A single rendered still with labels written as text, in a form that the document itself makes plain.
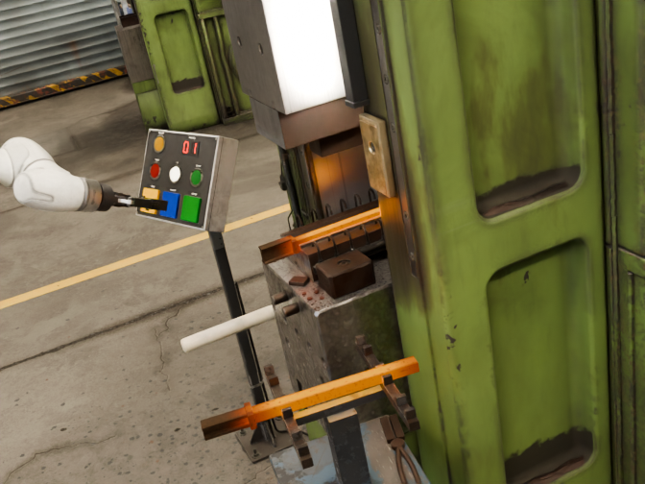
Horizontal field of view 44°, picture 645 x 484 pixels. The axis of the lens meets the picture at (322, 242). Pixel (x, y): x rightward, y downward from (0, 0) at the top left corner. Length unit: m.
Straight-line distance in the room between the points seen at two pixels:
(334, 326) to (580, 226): 0.61
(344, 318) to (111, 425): 1.66
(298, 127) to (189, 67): 5.09
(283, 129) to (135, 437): 1.73
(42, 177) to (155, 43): 4.81
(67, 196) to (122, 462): 1.35
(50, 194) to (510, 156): 1.10
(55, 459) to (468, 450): 1.85
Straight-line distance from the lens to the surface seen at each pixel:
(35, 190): 2.05
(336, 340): 1.92
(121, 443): 3.25
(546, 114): 1.77
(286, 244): 2.01
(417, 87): 1.51
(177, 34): 6.87
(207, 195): 2.33
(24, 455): 3.41
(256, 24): 1.80
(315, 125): 1.87
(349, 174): 2.25
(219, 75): 6.87
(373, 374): 1.61
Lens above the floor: 1.85
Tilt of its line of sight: 25 degrees down
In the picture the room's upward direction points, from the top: 11 degrees counter-clockwise
